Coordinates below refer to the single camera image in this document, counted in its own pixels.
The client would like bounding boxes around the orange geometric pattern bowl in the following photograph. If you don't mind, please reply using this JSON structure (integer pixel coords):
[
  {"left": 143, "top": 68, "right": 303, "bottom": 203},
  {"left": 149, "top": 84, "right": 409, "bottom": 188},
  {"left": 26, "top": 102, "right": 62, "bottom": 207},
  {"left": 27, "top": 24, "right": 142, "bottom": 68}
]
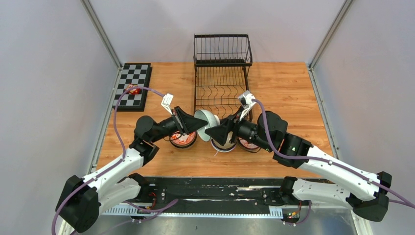
[{"left": 238, "top": 138, "right": 260, "bottom": 153}]

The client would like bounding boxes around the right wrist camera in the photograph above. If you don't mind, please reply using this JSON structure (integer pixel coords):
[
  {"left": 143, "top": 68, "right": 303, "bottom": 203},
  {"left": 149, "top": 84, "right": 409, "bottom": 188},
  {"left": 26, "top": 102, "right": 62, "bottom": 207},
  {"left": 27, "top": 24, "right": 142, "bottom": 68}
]
[{"left": 238, "top": 90, "right": 256, "bottom": 121}]

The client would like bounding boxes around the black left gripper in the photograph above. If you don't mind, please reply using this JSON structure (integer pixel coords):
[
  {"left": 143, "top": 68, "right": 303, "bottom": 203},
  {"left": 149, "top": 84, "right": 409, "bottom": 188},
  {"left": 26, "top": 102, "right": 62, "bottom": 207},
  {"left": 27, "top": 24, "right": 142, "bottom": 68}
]
[{"left": 150, "top": 106, "right": 207, "bottom": 143}]

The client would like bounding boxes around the black white chessboard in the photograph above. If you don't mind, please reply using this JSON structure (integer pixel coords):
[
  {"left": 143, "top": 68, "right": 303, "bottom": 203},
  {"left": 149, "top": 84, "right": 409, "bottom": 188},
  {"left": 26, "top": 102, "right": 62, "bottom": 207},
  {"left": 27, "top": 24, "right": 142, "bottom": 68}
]
[{"left": 113, "top": 63, "right": 152, "bottom": 112}]

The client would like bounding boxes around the red owl toy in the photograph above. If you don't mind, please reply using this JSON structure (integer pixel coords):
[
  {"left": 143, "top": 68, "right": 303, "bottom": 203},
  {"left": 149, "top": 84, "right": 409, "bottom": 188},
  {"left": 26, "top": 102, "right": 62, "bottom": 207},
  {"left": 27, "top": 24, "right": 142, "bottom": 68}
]
[{"left": 126, "top": 84, "right": 141, "bottom": 95}]

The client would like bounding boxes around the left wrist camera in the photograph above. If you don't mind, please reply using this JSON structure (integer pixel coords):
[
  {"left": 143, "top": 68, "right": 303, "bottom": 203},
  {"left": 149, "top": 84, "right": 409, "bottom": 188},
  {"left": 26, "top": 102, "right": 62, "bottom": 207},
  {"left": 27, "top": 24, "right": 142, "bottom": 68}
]
[{"left": 161, "top": 93, "right": 174, "bottom": 115}]

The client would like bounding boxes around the white blue striped bowl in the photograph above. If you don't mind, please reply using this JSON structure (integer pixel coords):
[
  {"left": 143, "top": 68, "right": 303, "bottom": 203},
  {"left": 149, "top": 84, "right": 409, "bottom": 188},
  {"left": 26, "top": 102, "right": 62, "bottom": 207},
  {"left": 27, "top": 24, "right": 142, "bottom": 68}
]
[{"left": 211, "top": 142, "right": 236, "bottom": 153}]

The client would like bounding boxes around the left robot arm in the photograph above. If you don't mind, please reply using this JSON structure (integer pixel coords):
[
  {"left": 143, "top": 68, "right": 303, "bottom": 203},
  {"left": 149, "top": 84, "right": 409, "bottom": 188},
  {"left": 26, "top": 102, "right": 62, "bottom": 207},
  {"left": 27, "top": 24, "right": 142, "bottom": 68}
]
[{"left": 52, "top": 106, "right": 208, "bottom": 234}]

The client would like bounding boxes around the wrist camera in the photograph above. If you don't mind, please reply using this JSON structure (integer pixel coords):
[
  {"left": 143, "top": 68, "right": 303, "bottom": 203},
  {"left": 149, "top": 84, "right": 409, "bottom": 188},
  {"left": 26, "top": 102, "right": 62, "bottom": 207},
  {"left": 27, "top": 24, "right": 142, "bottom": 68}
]
[
  {"left": 161, "top": 93, "right": 174, "bottom": 115},
  {"left": 238, "top": 90, "right": 256, "bottom": 121}
]

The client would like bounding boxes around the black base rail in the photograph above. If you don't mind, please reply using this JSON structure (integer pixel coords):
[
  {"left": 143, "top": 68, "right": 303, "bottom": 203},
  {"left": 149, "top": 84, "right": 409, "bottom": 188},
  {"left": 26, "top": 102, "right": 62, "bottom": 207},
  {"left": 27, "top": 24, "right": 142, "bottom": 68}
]
[{"left": 97, "top": 176, "right": 354, "bottom": 219}]

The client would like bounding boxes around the teal dashed pattern bowl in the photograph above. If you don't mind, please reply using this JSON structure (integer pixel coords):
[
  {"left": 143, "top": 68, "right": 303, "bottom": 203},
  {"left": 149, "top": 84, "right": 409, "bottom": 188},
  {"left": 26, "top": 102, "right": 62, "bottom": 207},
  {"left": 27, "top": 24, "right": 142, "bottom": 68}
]
[{"left": 194, "top": 109, "right": 220, "bottom": 142}]

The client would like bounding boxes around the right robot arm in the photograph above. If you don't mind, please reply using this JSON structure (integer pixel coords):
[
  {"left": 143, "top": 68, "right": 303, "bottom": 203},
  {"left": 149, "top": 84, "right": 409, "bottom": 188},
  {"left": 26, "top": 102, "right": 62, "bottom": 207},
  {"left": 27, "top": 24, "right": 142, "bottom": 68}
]
[{"left": 198, "top": 111, "right": 392, "bottom": 222}]

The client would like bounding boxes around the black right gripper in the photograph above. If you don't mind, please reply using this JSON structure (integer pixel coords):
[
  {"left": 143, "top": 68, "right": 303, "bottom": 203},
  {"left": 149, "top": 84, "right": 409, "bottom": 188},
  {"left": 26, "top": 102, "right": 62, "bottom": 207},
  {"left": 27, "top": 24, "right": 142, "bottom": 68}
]
[{"left": 205, "top": 106, "right": 273, "bottom": 152}]

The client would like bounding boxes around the beige interior bowl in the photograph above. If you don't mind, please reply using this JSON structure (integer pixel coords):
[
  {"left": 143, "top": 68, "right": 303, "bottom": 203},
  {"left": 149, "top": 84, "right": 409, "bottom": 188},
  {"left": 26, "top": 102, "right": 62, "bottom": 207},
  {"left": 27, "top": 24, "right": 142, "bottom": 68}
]
[{"left": 211, "top": 139, "right": 236, "bottom": 147}]

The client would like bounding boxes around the black wire dish rack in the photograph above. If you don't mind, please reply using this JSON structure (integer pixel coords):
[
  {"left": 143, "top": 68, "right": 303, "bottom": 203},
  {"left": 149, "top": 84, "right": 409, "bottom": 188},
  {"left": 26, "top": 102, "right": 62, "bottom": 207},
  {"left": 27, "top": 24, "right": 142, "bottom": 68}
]
[{"left": 193, "top": 34, "right": 253, "bottom": 119}]

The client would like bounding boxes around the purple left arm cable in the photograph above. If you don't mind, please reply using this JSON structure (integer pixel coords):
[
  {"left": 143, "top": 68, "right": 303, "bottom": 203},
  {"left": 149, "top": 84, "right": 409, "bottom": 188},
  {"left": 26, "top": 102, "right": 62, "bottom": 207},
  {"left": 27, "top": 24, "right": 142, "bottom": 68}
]
[{"left": 51, "top": 86, "right": 179, "bottom": 235}]

